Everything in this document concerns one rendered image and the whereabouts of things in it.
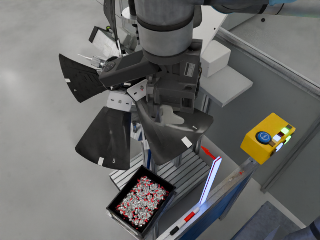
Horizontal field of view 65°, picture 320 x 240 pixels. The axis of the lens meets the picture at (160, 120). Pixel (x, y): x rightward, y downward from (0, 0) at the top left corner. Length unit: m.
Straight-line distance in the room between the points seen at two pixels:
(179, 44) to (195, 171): 1.65
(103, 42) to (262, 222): 0.94
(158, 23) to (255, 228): 0.71
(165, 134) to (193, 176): 1.17
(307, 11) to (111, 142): 0.74
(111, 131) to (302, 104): 0.92
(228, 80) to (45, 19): 2.88
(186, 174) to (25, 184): 1.22
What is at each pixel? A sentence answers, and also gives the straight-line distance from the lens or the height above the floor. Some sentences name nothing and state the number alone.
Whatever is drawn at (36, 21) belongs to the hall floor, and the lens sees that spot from 3.84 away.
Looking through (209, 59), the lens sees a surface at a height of 0.97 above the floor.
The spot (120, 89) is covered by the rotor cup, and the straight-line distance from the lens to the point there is 0.87.
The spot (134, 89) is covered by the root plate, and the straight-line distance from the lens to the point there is 0.87.
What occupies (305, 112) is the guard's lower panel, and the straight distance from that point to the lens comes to 1.42.
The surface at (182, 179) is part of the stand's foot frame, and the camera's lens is 1.90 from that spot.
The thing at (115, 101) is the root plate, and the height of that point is 1.12.
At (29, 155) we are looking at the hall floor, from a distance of 2.34.
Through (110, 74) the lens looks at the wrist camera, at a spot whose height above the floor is 1.52.
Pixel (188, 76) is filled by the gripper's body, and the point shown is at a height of 1.54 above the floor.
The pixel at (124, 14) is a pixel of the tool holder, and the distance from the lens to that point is 0.69.
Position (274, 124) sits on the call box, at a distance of 1.00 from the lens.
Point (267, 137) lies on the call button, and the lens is 0.95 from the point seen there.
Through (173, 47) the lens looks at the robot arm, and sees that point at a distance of 0.34.
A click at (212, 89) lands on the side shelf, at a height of 0.86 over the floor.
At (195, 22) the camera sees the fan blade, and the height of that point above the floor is 1.43.
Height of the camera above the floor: 1.81
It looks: 52 degrees down
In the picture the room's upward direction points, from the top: straight up
